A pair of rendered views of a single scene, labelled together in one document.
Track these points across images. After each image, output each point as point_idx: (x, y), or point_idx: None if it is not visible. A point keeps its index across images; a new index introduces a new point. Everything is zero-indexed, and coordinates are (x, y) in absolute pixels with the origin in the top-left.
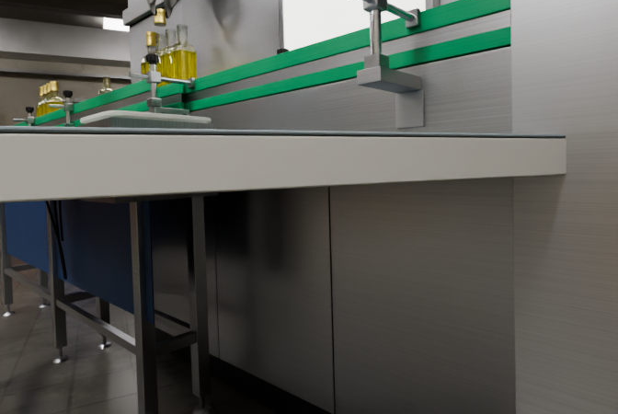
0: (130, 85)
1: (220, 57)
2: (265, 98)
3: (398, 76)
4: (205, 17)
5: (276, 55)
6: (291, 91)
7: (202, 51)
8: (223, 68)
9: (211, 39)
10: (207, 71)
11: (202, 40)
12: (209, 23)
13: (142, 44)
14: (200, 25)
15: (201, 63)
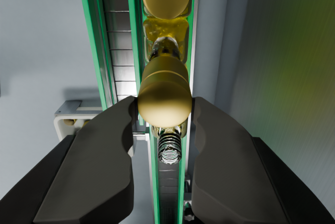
0: (95, 71)
1: (246, 128)
2: (150, 188)
3: None
4: (324, 168)
5: (154, 218)
6: (152, 203)
7: (270, 83)
8: (237, 121)
9: (271, 132)
10: (248, 78)
11: (286, 101)
12: (298, 161)
13: None
14: (320, 124)
15: (260, 67)
